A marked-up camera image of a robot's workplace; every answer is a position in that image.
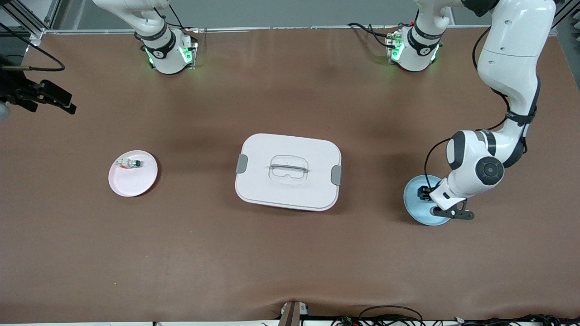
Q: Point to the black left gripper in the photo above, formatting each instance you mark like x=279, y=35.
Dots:
x=425, y=193

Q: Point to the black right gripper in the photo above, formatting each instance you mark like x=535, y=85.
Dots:
x=13, y=88

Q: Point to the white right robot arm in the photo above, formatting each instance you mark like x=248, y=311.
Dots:
x=165, y=54

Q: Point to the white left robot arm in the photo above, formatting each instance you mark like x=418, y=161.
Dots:
x=512, y=68

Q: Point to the light blue round plate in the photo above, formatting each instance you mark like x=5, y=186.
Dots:
x=419, y=210

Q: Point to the grey box latch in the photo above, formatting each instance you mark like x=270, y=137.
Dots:
x=336, y=175
x=241, y=164

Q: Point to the pink round plate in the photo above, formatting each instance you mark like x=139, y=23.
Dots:
x=133, y=183

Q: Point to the white lidded storage box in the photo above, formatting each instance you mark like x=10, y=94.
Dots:
x=290, y=190

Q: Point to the brown table mat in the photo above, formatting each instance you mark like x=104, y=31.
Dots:
x=290, y=253

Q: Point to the aluminium frame corner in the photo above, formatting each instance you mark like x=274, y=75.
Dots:
x=37, y=34
x=566, y=12

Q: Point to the green push button switch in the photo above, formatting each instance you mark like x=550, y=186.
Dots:
x=134, y=163

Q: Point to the metal post with clamp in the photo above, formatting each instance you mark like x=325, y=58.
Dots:
x=290, y=314

